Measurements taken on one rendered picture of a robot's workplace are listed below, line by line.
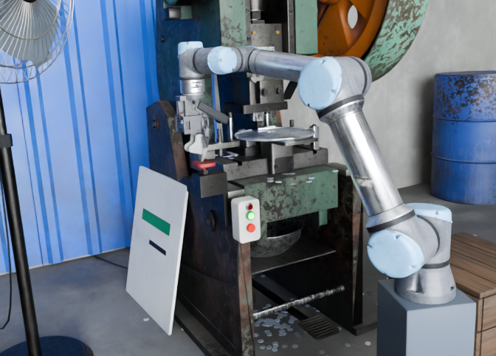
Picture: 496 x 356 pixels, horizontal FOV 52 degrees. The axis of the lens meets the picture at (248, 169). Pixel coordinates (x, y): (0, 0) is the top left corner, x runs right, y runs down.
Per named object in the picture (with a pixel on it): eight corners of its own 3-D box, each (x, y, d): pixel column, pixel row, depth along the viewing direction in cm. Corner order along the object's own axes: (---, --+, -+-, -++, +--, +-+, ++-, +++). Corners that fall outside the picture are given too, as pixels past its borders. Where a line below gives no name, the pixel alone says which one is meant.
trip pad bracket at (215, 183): (230, 227, 166) (227, 168, 162) (203, 233, 162) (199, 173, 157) (222, 222, 171) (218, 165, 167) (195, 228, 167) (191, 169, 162)
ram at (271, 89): (291, 102, 185) (288, 18, 179) (255, 105, 178) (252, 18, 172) (266, 100, 200) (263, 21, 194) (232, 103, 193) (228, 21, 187)
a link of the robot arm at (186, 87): (198, 78, 159) (209, 79, 152) (199, 93, 160) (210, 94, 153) (176, 80, 156) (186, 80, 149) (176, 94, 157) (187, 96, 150)
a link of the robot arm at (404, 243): (449, 255, 119) (356, 46, 124) (423, 278, 108) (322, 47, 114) (404, 266, 127) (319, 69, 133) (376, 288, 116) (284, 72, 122)
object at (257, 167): (328, 163, 196) (328, 148, 194) (224, 182, 175) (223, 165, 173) (286, 152, 221) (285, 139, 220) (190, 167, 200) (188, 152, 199)
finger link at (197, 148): (187, 163, 158) (185, 134, 156) (204, 161, 161) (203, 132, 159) (191, 165, 155) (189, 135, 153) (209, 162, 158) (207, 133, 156)
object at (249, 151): (290, 149, 195) (290, 142, 194) (244, 156, 186) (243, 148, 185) (268, 144, 209) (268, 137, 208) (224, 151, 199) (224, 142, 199)
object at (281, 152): (319, 175, 175) (319, 136, 172) (286, 182, 169) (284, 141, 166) (280, 164, 197) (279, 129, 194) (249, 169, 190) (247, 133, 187)
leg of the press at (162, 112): (260, 373, 175) (248, 110, 155) (230, 385, 169) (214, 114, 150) (166, 279, 254) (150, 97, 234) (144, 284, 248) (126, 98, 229)
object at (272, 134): (260, 144, 165) (260, 142, 165) (221, 134, 190) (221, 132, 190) (331, 134, 178) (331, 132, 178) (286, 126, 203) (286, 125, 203)
